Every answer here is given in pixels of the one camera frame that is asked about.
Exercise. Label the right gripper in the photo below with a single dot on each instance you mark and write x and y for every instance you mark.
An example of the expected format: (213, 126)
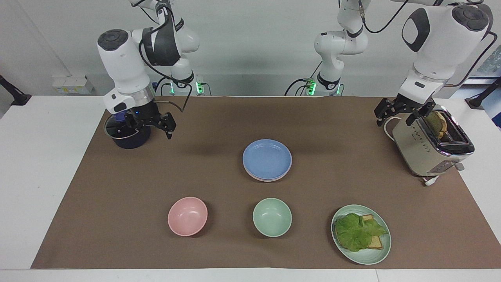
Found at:
(143, 112)

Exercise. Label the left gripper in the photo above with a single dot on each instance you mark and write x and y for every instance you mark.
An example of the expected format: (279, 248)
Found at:
(410, 102)

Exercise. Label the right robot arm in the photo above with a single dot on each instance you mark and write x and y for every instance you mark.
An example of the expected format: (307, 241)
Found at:
(123, 64)

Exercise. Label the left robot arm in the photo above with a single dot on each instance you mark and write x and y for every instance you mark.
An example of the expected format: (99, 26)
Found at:
(438, 43)

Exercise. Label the toasted bread slice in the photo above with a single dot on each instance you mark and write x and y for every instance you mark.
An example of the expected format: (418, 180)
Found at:
(437, 122)

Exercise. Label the black pot with glass lid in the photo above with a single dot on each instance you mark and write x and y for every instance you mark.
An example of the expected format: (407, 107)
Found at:
(129, 137)

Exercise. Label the silver toaster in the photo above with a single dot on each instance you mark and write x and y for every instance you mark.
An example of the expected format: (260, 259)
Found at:
(422, 150)

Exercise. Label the black stand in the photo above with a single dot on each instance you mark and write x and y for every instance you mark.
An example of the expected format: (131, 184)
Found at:
(13, 94)
(483, 96)

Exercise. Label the pink bowl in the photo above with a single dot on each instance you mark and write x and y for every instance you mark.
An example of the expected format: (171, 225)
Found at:
(188, 216)

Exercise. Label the blue plate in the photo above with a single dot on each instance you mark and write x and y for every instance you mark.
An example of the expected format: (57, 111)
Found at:
(267, 157)

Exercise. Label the pink plate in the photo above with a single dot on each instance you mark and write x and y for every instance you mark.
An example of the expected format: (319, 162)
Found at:
(270, 179)

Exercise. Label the green lettuce leaf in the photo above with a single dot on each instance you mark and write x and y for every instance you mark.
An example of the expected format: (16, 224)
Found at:
(356, 233)

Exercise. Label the green bowl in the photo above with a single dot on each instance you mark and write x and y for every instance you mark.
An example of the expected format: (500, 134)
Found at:
(272, 217)

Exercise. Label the green plate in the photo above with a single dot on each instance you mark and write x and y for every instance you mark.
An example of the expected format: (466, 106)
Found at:
(368, 256)

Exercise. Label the white wall socket box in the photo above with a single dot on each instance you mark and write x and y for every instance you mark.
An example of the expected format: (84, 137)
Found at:
(72, 85)

